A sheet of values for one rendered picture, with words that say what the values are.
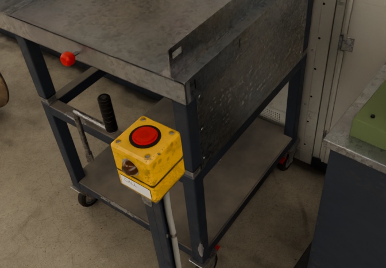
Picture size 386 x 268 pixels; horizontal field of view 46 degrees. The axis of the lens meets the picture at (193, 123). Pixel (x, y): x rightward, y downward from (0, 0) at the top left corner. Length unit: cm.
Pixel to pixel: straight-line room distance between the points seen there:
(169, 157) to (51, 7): 66
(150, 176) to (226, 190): 88
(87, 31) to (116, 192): 68
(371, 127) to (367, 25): 57
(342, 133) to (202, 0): 48
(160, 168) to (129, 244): 99
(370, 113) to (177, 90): 37
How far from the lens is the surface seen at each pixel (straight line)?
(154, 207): 81
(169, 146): 69
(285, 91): 169
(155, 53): 97
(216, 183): 157
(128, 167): 69
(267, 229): 167
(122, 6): 118
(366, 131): 90
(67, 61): 105
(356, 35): 144
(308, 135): 178
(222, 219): 148
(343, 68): 151
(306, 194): 178
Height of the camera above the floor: 138
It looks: 42 degrees down
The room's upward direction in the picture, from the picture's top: 5 degrees counter-clockwise
